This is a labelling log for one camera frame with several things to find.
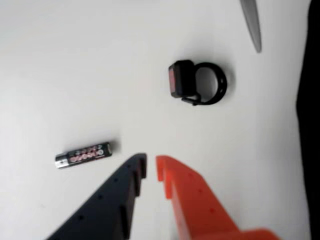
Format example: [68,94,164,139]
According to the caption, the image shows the navy gripper finger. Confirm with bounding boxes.
[44,152,149,240]

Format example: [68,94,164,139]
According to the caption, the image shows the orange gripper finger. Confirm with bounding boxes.
[155,154,279,240]

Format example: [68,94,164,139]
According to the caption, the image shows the black AA battery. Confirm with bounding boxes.
[54,141,113,170]

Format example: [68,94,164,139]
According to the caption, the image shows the black bike light with strap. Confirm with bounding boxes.
[167,59,229,107]

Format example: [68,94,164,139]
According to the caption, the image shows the scissors with blue handles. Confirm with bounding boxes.
[238,0,263,54]

